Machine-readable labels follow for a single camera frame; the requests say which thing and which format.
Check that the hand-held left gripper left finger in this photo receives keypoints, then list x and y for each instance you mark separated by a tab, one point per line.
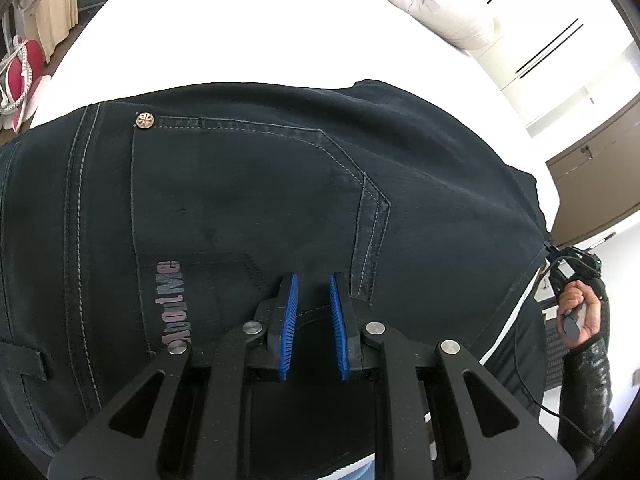
289	325

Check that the person's right forearm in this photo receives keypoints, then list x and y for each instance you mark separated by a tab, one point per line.
590	390

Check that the beige curtain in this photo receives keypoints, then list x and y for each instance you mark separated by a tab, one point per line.
55	10

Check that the person's right hand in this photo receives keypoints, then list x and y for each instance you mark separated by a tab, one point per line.
592	310

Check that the black denim pants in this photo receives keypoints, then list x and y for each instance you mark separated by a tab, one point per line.
225	185

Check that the brown cabinet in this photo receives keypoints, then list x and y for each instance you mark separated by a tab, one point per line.
590	185

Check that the white bed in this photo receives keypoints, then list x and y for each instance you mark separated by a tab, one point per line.
250	35

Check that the white wardrobe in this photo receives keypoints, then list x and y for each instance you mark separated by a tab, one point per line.
550	0

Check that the beige rolled duvet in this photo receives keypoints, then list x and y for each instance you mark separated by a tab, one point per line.
440	0

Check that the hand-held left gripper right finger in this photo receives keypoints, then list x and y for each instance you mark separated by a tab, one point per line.
339	325

